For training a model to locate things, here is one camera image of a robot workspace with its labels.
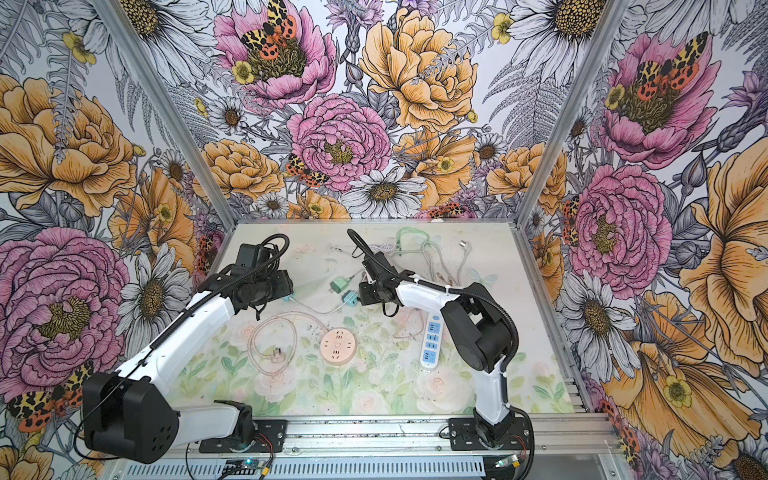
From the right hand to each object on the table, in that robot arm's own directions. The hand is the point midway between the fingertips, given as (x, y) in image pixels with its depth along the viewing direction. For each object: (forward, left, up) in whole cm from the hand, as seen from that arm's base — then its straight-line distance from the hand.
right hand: (368, 300), depth 94 cm
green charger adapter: (+8, +10, -2) cm, 13 cm away
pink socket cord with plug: (-16, +25, -2) cm, 30 cm away
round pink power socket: (-13, +8, -2) cm, 16 cm away
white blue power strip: (-15, -18, -3) cm, 24 cm away
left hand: (-3, +23, +10) cm, 25 cm away
